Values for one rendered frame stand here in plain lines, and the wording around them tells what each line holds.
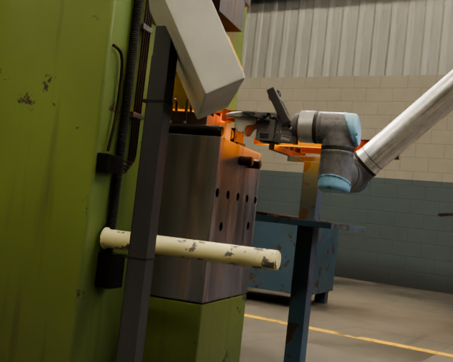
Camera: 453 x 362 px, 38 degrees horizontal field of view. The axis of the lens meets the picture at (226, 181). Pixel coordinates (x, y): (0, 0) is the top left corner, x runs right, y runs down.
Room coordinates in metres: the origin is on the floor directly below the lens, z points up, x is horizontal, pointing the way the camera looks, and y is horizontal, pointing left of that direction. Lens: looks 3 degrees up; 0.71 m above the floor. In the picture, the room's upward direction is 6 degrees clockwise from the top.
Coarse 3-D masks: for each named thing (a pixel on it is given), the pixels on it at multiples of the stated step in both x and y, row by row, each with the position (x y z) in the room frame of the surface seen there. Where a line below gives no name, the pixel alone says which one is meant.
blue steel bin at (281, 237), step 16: (256, 224) 5.72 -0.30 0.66; (272, 224) 5.66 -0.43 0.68; (288, 224) 5.60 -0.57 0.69; (256, 240) 5.72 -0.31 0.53; (272, 240) 5.66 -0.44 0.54; (288, 240) 5.59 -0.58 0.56; (320, 240) 5.71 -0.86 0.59; (336, 240) 6.18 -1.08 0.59; (288, 256) 5.59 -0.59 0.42; (320, 256) 5.76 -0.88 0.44; (256, 272) 5.70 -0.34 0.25; (272, 272) 5.64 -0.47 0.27; (288, 272) 5.58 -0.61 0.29; (320, 272) 5.80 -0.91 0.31; (272, 288) 5.64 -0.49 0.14; (288, 288) 5.58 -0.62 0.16; (320, 288) 5.85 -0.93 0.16
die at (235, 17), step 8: (216, 0) 1.81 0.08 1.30; (224, 0) 1.83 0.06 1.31; (232, 0) 1.89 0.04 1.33; (240, 0) 1.95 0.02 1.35; (216, 8) 1.80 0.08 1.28; (224, 8) 1.84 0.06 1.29; (232, 8) 1.89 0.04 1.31; (240, 8) 1.95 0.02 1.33; (224, 16) 1.85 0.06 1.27; (232, 16) 1.90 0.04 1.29; (240, 16) 1.96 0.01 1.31; (224, 24) 1.93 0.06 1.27; (232, 24) 1.92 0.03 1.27; (240, 24) 1.97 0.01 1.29
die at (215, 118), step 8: (176, 112) 1.83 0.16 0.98; (184, 112) 1.88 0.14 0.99; (192, 112) 1.87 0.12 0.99; (176, 120) 1.83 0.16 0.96; (192, 120) 1.82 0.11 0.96; (200, 120) 1.81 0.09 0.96; (208, 120) 1.81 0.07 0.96; (216, 120) 1.87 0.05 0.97; (224, 128) 1.94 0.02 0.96; (224, 136) 1.94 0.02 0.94
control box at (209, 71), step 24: (168, 0) 1.17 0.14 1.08; (192, 0) 1.17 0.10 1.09; (168, 24) 1.27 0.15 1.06; (192, 24) 1.17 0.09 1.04; (216, 24) 1.18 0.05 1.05; (192, 48) 1.18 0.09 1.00; (216, 48) 1.18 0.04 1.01; (192, 72) 1.23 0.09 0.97; (216, 72) 1.18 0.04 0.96; (240, 72) 1.18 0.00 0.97; (192, 96) 1.41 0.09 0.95; (216, 96) 1.26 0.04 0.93
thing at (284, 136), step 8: (264, 112) 1.84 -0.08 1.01; (264, 120) 1.84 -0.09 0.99; (272, 120) 1.84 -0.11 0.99; (296, 120) 1.81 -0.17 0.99; (264, 128) 1.85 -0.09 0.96; (272, 128) 1.83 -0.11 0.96; (280, 128) 1.84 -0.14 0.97; (288, 128) 1.85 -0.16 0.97; (256, 136) 1.84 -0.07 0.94; (264, 136) 1.85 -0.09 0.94; (272, 136) 1.83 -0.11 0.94; (280, 136) 1.84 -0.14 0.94; (288, 136) 1.83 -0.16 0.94; (296, 136) 1.82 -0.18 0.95; (296, 144) 1.86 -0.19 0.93
